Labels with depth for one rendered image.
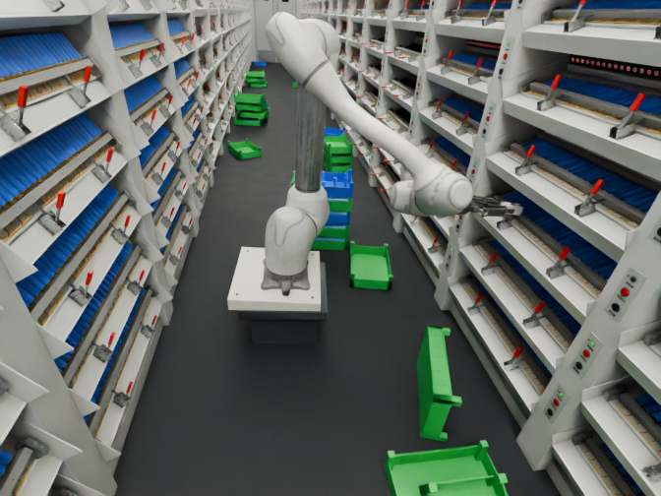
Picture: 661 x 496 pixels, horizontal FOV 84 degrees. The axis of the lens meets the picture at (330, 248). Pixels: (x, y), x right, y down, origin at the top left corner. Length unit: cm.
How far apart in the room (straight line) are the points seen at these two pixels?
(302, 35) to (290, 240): 61
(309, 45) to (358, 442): 115
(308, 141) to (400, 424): 99
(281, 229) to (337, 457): 72
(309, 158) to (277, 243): 32
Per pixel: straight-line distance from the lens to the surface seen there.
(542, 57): 143
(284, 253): 128
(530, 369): 141
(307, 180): 138
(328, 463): 125
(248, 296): 135
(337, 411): 133
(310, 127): 131
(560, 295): 116
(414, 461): 127
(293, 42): 111
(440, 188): 96
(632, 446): 113
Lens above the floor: 111
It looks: 32 degrees down
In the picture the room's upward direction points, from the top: 4 degrees clockwise
